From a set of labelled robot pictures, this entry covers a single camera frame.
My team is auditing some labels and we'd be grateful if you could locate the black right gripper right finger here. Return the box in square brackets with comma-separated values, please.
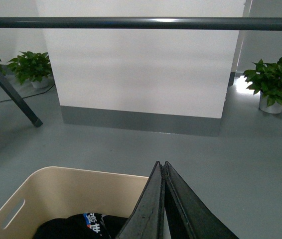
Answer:
[163, 162, 237, 239]

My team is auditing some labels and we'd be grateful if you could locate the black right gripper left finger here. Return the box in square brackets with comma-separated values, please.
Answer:
[116, 161, 164, 239]

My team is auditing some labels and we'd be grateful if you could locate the beige plastic laundry hamper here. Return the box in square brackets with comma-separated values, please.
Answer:
[0, 167, 149, 239]

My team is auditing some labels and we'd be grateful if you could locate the dark grey clothes hanger rack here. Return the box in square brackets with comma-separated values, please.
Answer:
[0, 17, 282, 135]

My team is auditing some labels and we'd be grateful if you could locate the black printed t-shirt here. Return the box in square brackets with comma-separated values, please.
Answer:
[33, 213, 127, 239]

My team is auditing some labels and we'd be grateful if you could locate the potted green plant right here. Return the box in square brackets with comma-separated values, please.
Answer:
[243, 57, 282, 114]

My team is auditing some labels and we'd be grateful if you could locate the potted green plant middle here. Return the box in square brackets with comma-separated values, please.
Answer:
[7, 51, 53, 89]

